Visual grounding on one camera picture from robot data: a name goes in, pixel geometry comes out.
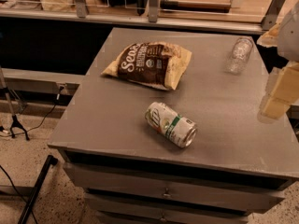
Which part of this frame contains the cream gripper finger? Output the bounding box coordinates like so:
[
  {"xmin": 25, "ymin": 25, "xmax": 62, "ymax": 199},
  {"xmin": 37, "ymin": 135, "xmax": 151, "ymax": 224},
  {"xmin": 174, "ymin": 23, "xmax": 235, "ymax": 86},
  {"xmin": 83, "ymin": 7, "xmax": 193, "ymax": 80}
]
[
  {"xmin": 260, "ymin": 61, "xmax": 299, "ymax": 119},
  {"xmin": 257, "ymin": 22, "xmax": 280, "ymax": 48}
]

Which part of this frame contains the white green 7up can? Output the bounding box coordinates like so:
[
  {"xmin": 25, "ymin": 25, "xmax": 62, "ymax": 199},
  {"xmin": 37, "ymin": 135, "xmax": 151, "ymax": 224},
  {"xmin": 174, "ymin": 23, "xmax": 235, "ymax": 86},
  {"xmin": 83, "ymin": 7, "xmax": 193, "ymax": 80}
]
[{"xmin": 145, "ymin": 102, "xmax": 197, "ymax": 148}]

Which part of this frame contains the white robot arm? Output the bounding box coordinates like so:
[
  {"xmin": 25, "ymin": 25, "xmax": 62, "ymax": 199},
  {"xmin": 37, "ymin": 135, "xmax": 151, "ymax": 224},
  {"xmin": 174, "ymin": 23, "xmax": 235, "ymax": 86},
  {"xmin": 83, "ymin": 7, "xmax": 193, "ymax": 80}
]
[{"xmin": 257, "ymin": 2, "xmax": 299, "ymax": 119}]

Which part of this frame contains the clear plastic bottle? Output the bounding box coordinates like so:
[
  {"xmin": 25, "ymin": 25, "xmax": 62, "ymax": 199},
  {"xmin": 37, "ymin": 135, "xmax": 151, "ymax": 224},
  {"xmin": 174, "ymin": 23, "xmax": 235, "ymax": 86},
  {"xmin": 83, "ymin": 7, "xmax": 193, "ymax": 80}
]
[{"xmin": 226, "ymin": 36, "xmax": 253, "ymax": 75}]

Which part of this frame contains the brown cream chip bag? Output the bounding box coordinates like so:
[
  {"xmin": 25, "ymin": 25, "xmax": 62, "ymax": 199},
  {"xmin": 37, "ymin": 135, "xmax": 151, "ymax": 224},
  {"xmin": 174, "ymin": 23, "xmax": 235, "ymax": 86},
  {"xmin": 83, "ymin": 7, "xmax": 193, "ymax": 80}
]
[{"xmin": 102, "ymin": 42, "xmax": 192, "ymax": 91}]

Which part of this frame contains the upper grey drawer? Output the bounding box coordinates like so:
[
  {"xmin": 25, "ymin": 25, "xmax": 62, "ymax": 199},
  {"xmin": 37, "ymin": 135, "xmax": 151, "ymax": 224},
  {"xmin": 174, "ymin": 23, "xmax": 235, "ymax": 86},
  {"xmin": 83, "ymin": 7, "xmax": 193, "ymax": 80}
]
[{"xmin": 64, "ymin": 162, "xmax": 284, "ymax": 213}]

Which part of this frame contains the grey drawer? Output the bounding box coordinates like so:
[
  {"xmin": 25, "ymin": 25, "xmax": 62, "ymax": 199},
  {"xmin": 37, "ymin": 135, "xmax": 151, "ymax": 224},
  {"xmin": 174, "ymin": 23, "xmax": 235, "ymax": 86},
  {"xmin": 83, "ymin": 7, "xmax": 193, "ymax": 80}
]
[
  {"xmin": 85, "ymin": 193, "xmax": 248, "ymax": 224},
  {"xmin": 64, "ymin": 162, "xmax": 284, "ymax": 213}
]

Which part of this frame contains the grey drawer cabinet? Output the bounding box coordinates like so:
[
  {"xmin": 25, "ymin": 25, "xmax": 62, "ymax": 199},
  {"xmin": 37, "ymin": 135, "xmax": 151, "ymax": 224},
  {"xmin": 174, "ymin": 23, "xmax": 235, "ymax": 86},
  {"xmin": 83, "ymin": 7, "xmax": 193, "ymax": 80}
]
[{"xmin": 49, "ymin": 28, "xmax": 299, "ymax": 224}]

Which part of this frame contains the lower grey drawer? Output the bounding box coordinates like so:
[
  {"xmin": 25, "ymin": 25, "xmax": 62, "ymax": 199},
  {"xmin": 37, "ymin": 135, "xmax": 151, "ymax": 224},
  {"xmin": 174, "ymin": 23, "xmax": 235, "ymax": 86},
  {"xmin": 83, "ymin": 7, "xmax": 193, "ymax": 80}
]
[{"xmin": 85, "ymin": 193, "xmax": 248, "ymax": 224}]

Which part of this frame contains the black metal leg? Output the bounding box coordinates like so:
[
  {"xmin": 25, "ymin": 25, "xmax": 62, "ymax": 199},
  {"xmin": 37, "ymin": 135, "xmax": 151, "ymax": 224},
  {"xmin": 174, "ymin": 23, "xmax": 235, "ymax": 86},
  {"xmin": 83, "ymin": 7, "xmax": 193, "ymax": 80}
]
[{"xmin": 18, "ymin": 155, "xmax": 58, "ymax": 224}]

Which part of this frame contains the black tripod stand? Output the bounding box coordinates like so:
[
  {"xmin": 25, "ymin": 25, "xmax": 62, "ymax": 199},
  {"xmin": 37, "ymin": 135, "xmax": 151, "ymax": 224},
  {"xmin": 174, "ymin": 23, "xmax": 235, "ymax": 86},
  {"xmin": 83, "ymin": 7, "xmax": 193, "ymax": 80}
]
[{"xmin": 0, "ymin": 66, "xmax": 29, "ymax": 141}]

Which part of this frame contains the grey metal bracket right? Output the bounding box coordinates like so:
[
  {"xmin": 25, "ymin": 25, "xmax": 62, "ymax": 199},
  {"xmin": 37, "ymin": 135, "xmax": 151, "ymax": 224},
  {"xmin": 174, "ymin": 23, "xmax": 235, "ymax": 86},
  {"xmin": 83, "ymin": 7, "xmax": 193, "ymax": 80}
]
[{"xmin": 261, "ymin": 0, "xmax": 286, "ymax": 31}]

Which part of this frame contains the grey metal bracket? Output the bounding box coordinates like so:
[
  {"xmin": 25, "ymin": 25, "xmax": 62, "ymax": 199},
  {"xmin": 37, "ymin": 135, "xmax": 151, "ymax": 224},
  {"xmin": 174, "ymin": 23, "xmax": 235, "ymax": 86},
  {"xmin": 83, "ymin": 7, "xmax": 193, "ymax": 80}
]
[
  {"xmin": 149, "ymin": 0, "xmax": 159, "ymax": 22},
  {"xmin": 74, "ymin": 0, "xmax": 88, "ymax": 18},
  {"xmin": 261, "ymin": 0, "xmax": 286, "ymax": 31}
]

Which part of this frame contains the grey metal bracket middle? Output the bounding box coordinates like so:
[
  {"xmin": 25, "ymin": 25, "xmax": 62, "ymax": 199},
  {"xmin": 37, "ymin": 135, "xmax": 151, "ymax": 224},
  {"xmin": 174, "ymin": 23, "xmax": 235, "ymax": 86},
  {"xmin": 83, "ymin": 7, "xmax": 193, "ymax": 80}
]
[{"xmin": 149, "ymin": 0, "xmax": 159, "ymax": 22}]

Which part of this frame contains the grey metal bracket left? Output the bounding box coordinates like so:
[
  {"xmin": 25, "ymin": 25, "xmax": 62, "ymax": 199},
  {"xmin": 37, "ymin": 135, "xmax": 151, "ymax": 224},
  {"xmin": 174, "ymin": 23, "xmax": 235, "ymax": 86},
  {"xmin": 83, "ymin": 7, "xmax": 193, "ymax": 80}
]
[{"xmin": 74, "ymin": 0, "xmax": 88, "ymax": 18}]

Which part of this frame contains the black floor cable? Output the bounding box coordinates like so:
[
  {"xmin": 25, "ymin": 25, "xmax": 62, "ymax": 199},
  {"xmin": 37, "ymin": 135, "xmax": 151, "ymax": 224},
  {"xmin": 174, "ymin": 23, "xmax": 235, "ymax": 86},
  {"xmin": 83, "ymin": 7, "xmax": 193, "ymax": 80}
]
[{"xmin": 0, "ymin": 85, "xmax": 65, "ymax": 138}]

